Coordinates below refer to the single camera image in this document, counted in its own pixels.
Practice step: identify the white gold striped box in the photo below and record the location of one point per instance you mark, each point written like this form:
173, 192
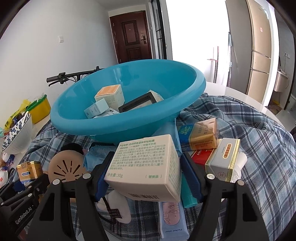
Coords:
221, 162

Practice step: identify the beige round speaker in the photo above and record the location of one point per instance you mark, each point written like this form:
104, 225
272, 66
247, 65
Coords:
67, 166

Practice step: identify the red cigarette box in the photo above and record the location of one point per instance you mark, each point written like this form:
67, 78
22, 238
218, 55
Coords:
200, 157

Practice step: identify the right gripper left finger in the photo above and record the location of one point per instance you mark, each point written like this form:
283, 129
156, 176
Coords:
53, 220

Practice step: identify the blue plastic basin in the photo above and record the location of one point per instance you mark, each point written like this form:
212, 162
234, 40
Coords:
179, 85

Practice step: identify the teal tube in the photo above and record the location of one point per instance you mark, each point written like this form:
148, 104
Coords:
186, 195

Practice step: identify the yellow green container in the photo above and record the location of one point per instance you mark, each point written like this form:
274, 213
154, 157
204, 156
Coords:
39, 109

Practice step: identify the orange gold carton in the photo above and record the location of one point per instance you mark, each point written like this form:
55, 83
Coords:
204, 135

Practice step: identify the yellow plastic bag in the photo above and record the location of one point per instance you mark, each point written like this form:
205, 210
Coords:
20, 110

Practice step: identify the cream box green text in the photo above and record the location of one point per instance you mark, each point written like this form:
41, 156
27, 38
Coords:
147, 169

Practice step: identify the light blue pouch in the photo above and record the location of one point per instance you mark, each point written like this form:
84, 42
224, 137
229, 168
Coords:
96, 155

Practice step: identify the blue plaid cloth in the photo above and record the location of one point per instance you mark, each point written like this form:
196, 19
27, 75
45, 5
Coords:
269, 171

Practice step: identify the gold blue tin box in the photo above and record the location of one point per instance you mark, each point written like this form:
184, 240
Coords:
29, 171

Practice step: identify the black bicycle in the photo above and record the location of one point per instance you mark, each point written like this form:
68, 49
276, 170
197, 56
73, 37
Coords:
62, 78

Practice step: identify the dark brown door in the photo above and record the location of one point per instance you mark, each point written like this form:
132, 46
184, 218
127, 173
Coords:
131, 36

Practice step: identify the black framed box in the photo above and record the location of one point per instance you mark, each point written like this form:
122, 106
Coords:
139, 102

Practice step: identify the orange top white box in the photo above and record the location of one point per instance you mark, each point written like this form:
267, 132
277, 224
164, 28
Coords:
112, 94

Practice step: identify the blue white ceramic bowl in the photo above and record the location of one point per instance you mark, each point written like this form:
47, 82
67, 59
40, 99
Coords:
19, 137

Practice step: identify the gold refrigerator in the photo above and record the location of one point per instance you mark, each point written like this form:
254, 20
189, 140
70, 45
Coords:
261, 51

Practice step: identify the light blue small box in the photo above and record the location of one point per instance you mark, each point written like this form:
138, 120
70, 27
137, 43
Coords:
96, 109

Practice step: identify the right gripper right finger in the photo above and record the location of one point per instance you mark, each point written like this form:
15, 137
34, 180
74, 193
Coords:
243, 220

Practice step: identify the pink illustrated blue packet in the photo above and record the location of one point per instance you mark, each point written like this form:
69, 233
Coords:
172, 221

